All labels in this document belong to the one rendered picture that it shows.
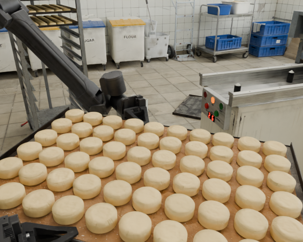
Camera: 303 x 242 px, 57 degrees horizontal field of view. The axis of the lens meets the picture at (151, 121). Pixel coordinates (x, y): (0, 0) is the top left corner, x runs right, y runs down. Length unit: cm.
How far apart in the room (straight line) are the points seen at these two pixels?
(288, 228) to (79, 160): 39
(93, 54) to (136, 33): 78
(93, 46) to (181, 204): 423
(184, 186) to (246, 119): 89
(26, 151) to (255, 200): 46
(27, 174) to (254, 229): 40
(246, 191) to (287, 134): 108
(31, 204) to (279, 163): 47
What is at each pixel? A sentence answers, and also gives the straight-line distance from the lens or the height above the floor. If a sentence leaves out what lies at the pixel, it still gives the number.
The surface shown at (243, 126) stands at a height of 74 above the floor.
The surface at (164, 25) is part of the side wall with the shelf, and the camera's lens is 557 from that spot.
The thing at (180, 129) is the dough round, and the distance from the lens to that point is 69.
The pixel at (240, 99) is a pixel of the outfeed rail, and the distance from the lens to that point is 132.
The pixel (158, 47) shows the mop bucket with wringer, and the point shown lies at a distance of 515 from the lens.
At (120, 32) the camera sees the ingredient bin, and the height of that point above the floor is 60.
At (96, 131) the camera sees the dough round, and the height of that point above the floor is 103.
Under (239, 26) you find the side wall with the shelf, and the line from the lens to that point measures 638.
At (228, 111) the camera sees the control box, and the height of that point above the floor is 80.
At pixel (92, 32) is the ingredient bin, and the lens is 458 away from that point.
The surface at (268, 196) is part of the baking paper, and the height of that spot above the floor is 100.
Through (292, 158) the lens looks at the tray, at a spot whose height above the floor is 99.
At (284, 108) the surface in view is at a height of 80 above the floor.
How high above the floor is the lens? 136
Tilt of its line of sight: 27 degrees down
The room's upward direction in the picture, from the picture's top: straight up
